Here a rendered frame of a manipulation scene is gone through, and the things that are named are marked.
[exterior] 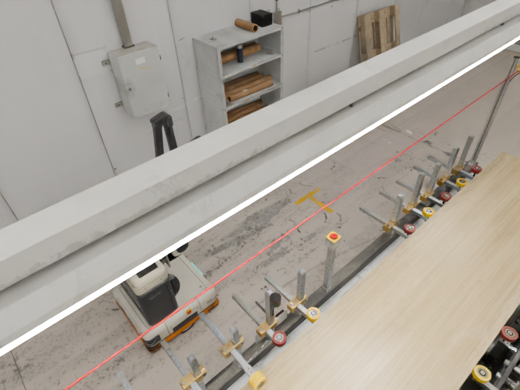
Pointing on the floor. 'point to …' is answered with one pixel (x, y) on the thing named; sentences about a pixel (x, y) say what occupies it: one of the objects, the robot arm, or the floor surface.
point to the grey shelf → (203, 47)
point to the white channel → (225, 154)
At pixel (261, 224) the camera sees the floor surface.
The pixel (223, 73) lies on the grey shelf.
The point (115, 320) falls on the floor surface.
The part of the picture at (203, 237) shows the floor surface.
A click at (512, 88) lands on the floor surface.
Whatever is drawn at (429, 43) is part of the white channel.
